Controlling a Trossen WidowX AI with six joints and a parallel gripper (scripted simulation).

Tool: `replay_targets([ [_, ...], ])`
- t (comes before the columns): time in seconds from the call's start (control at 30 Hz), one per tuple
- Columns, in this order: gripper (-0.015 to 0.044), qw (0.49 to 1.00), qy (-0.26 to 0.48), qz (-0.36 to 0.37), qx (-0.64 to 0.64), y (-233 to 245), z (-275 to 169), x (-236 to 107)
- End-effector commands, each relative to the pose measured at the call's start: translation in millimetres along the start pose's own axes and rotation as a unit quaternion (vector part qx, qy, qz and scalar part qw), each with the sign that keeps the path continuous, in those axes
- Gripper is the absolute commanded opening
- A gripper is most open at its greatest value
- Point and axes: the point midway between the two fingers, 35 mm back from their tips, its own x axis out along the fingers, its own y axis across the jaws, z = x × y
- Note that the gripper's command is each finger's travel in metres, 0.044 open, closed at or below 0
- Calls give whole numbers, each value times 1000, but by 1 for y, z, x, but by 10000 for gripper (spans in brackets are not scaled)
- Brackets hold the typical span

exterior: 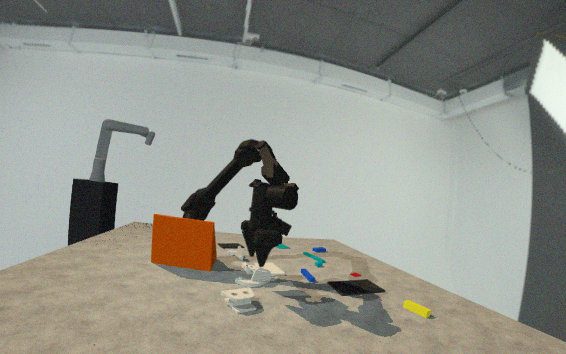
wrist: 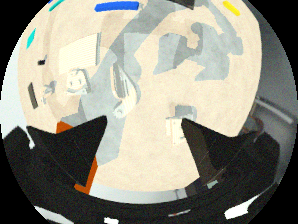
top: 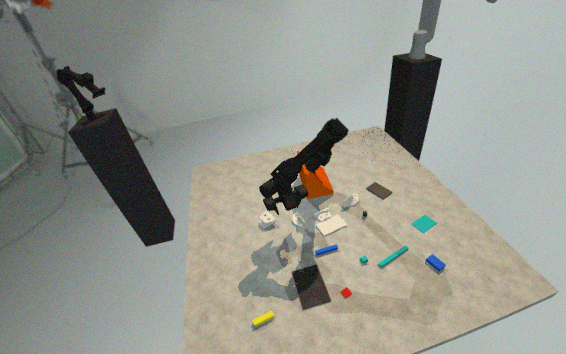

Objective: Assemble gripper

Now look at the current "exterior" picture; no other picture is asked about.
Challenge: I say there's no yellow rectangular bar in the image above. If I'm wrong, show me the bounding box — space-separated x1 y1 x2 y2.
403 300 431 318

